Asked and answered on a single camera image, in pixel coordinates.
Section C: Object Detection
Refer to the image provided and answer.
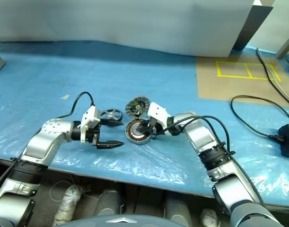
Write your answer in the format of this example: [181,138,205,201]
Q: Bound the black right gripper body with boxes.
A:
[148,117,164,136]

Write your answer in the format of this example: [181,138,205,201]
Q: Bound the brown cardboard mat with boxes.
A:
[195,48,289,108]

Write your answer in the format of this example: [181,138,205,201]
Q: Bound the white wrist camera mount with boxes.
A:
[147,102,171,125]
[80,105,102,144]

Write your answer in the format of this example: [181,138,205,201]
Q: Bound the grey robot torso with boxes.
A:
[72,214,174,227]

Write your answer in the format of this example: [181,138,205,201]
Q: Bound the black power cable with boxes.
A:
[230,95,289,143]

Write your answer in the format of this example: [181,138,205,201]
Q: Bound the thin white cord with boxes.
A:
[50,180,76,202]

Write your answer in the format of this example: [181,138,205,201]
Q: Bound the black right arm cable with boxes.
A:
[152,115,265,206]

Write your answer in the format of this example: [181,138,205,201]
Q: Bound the grey rounded shape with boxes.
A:
[94,188,123,217]
[164,197,193,227]

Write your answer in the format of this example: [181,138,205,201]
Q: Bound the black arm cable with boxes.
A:
[152,115,265,206]
[0,91,96,190]

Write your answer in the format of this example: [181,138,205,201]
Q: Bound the grey thin cable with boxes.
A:
[256,48,289,108]

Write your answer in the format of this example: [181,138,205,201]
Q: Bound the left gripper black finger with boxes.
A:
[97,140,125,150]
[101,118,125,127]

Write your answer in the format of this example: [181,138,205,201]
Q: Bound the black thin cable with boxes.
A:
[259,53,289,108]

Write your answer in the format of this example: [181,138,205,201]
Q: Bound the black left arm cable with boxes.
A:
[0,91,96,190]

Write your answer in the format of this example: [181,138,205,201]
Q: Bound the blue plastic table sheet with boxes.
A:
[0,40,289,207]

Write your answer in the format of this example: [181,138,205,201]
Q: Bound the black upright panel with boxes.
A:
[234,5,274,51]

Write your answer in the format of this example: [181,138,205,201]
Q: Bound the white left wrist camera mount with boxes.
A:
[80,105,102,144]

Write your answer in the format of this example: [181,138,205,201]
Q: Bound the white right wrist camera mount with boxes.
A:
[147,102,171,125]

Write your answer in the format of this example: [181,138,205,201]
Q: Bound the white wrapped bundle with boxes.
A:
[200,209,221,227]
[52,184,85,227]

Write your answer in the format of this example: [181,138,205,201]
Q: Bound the yellow tape rectangle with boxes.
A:
[215,61,282,82]

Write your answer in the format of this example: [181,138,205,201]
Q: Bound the black power adapter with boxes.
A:
[278,123,289,158]

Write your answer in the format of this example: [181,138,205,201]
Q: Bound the white backdrop board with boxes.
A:
[0,0,255,58]

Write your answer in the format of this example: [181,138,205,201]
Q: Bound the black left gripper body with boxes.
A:
[86,119,105,148]

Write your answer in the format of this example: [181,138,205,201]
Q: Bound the grey metal post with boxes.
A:
[276,27,289,60]

